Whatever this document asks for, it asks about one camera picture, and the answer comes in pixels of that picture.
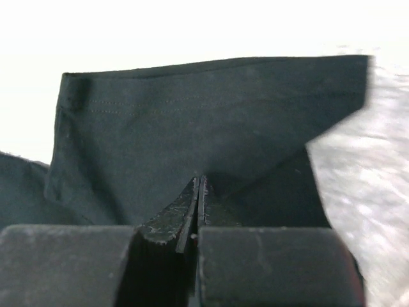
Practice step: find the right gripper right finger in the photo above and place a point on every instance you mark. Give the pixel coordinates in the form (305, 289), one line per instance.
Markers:
(215, 205)

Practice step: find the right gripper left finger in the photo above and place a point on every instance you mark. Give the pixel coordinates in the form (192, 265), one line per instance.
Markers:
(172, 226)

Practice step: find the black t shirt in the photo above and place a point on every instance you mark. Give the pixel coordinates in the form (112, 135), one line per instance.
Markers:
(127, 142)

